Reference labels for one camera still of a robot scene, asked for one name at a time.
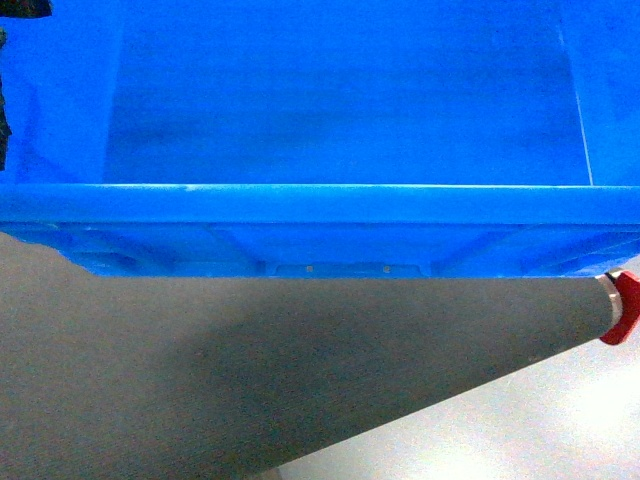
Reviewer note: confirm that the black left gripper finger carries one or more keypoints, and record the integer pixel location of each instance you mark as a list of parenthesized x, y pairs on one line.
[(18, 9)]

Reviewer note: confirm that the blue plastic crate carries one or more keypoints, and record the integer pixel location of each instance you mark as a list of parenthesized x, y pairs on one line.
[(325, 139)]

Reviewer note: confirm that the red knob on table corner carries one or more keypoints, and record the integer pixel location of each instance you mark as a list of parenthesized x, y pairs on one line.
[(622, 287)]

